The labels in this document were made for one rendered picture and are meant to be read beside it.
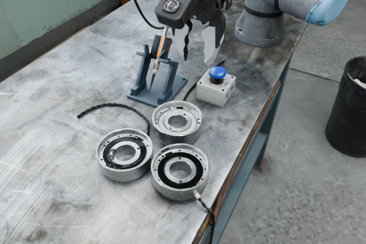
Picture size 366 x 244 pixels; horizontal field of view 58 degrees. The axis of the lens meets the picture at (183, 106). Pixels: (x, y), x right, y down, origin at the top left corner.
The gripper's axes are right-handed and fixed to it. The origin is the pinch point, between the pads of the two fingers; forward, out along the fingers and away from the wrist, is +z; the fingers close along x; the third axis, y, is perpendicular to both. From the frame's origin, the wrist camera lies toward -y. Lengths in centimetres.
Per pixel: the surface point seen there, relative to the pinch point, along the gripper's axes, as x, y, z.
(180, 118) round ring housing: 1.8, -1.9, 14.5
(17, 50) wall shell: 161, 68, 85
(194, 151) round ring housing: -5.3, -9.6, 13.3
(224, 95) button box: -4.2, 7.9, 12.7
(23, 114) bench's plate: 34.0, -15.9, 16.4
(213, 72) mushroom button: -0.2, 9.9, 9.0
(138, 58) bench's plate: 24.1, 15.2, 16.4
